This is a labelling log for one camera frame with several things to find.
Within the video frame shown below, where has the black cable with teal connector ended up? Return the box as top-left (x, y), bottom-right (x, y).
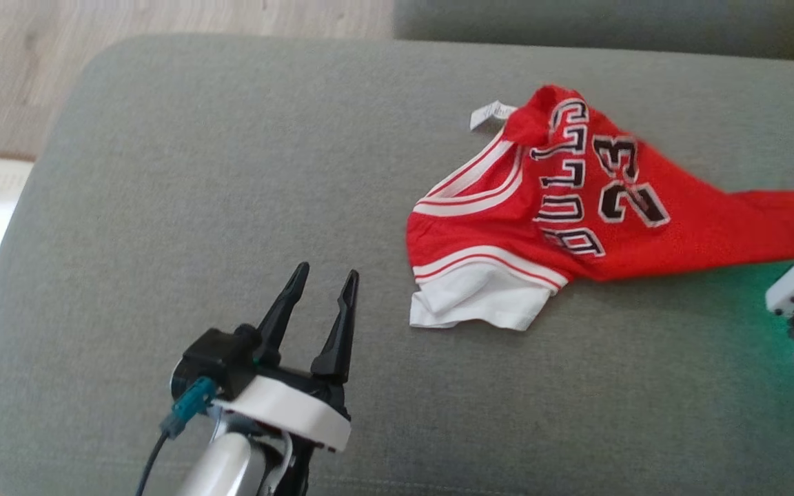
top-left (136, 378), bottom-right (218, 496)

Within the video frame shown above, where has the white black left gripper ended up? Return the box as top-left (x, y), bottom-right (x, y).
top-left (214, 262), bottom-right (360, 452)

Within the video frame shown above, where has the red basketball jersey number 23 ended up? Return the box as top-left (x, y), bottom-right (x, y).
top-left (406, 84), bottom-right (794, 331)

